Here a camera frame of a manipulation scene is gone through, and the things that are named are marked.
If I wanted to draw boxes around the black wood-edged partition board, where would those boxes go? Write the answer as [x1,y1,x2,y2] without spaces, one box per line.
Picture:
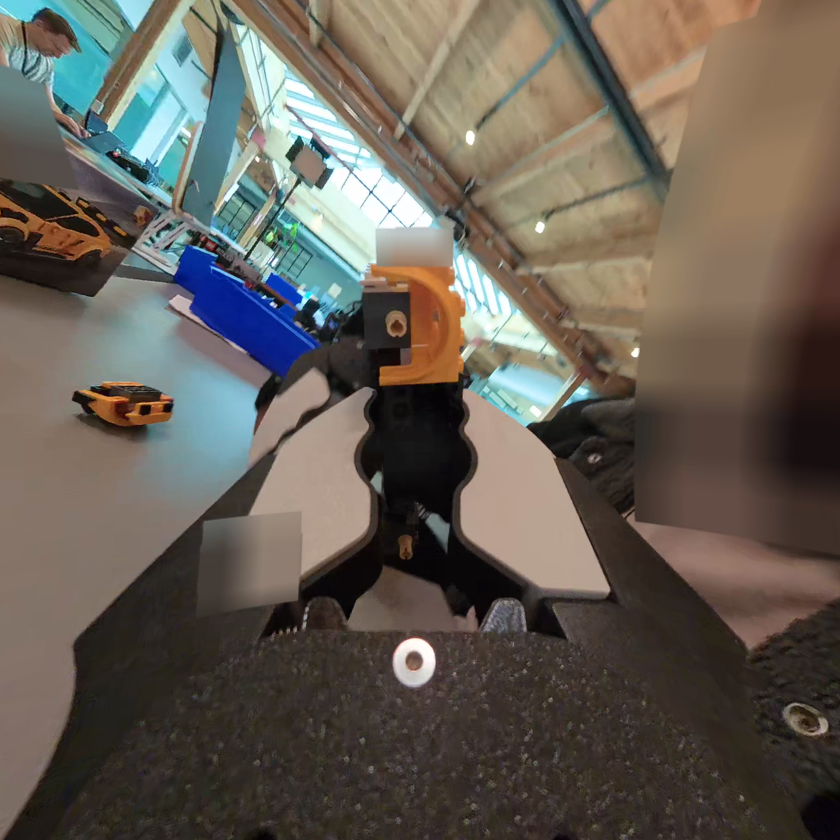
[172,12,249,228]

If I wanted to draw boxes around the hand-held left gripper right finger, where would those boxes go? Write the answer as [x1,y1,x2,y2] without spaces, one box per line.
[448,395,613,601]

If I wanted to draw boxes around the studio light panel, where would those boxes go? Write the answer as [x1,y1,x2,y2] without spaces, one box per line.
[241,134,333,263]

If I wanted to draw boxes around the person's pale hoodie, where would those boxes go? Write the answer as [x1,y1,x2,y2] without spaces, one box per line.
[626,518,840,652]

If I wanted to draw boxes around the black lego set box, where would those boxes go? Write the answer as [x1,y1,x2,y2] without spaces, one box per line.
[0,176,160,298]

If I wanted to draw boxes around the orange black lego car section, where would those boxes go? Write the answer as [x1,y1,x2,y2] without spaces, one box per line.
[71,381,175,429]

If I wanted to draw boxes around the orange lego wheel arch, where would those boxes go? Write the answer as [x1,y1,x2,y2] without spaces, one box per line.
[369,264,468,387]

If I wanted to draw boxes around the orange black lego car body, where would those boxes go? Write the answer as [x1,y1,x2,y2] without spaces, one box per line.
[360,262,468,562]

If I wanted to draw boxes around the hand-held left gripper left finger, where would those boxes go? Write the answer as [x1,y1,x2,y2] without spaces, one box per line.
[252,387,383,616]

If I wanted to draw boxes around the black laptop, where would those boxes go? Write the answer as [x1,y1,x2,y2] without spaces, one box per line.
[79,108,132,157]

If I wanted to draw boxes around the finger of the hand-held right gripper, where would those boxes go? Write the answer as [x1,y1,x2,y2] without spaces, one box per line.
[249,366,333,470]

